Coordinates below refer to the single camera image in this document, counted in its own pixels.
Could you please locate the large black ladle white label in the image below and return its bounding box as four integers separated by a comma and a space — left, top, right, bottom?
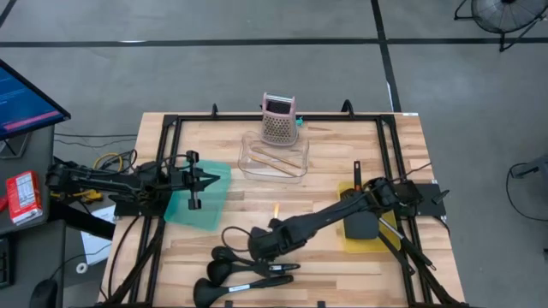
192, 275, 295, 308

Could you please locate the black computer mouse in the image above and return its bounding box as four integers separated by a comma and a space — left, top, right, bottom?
28, 278, 59, 308

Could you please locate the pink metal box grater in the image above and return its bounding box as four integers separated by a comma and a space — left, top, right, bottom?
260, 92, 300, 147

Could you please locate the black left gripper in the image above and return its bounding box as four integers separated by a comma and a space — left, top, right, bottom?
168, 150, 222, 211

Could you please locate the clear plastic bin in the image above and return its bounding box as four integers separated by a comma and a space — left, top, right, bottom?
237, 129, 311, 185

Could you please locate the black floor cable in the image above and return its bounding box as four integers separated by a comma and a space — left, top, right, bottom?
505, 161, 548, 223
53, 132, 139, 150

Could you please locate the black computer monitor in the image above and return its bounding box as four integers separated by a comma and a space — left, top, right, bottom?
0, 58, 72, 141

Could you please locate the white paper sheet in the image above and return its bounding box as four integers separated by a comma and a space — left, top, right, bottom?
80, 204, 116, 266

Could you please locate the black metal table frame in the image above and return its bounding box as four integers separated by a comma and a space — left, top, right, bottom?
98, 101, 468, 308

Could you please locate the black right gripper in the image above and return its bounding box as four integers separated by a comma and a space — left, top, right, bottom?
247, 216, 301, 264

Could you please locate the black floor fan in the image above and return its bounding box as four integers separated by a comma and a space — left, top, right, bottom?
453, 0, 548, 53

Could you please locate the dark grey desk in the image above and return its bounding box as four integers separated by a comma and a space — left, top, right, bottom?
0, 124, 69, 308

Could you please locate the grey metal stand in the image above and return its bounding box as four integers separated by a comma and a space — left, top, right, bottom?
509, 153, 548, 181

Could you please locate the red cardboard box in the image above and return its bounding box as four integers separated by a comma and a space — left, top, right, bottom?
5, 169, 44, 227

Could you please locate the black Zulay spatula white label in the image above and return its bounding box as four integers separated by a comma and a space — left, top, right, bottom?
344, 160, 381, 241

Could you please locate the black keyboard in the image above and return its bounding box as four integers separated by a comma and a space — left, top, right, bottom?
0, 237, 13, 289

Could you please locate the yellow cable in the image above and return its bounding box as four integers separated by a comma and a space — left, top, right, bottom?
92, 151, 125, 172

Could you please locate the yellow translucent plastic bin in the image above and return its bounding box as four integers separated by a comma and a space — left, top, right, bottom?
336, 180, 402, 254

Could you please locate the teal translucent plastic bin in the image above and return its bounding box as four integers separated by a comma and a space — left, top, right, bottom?
163, 158, 233, 233

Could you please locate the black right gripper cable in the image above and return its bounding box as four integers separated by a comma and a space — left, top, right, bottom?
220, 225, 254, 253

